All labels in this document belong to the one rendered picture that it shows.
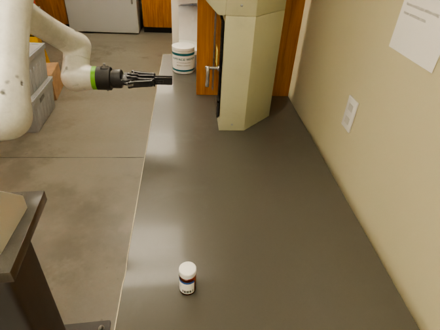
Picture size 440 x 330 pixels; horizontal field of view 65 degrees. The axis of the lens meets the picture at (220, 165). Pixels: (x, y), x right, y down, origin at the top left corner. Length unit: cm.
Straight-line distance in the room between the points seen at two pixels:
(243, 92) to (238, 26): 26
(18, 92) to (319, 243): 90
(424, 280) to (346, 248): 21
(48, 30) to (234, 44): 66
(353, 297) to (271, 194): 42
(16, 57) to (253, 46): 79
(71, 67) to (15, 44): 46
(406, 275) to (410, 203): 19
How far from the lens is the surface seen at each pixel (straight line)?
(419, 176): 97
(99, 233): 238
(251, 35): 136
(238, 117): 148
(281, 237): 104
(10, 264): 106
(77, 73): 147
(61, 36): 145
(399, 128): 105
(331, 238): 109
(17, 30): 106
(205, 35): 172
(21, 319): 134
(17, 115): 97
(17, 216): 115
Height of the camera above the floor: 169
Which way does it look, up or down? 36 degrees down
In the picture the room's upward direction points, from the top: 4 degrees clockwise
